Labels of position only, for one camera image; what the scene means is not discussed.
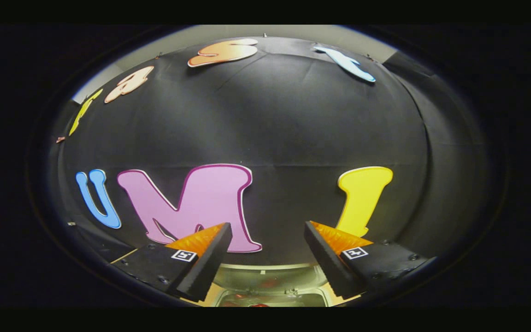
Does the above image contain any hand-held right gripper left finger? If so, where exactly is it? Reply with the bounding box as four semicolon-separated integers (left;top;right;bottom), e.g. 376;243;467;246
111;222;233;302

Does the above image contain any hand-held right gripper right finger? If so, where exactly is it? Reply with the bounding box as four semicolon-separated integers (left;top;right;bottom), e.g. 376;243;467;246
304;220;432;299

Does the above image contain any pale green desktop garbage bin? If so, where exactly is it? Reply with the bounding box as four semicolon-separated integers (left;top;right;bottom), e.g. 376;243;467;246
210;263;335;308

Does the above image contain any wooden desktop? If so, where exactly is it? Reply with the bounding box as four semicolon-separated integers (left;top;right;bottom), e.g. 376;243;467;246
111;249;363;307

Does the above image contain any black backdrop cloth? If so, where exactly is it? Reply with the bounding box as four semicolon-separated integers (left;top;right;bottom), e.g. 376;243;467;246
49;37;492;277

